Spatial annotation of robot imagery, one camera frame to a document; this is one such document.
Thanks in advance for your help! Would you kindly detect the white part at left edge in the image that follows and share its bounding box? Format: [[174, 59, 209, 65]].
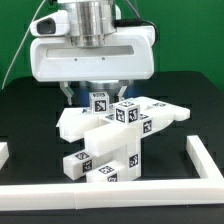
[[0, 142, 9, 169]]

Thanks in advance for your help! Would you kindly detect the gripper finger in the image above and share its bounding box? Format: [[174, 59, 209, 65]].
[[115, 81, 128, 102], [60, 82, 74, 105]]

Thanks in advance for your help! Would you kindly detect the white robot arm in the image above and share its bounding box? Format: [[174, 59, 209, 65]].
[[30, 0, 156, 97]]

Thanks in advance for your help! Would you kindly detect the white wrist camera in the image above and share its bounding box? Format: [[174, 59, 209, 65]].
[[30, 10, 70, 37]]

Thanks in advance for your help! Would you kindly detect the white tagged cube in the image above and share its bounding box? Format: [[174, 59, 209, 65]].
[[114, 100, 140, 125], [89, 91, 109, 114]]

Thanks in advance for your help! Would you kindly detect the white cable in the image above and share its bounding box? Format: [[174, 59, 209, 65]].
[[1, 0, 48, 90]]

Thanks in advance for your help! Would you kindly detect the white L-shaped border fence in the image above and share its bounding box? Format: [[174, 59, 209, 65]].
[[0, 135, 224, 211]]

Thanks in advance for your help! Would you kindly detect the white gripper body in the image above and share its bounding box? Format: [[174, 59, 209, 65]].
[[30, 26, 155, 82]]

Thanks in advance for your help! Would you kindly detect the white chair back frame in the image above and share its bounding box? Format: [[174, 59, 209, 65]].
[[57, 97, 190, 157]]

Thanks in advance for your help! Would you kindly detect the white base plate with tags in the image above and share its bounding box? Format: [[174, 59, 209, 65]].
[[56, 107, 88, 126]]

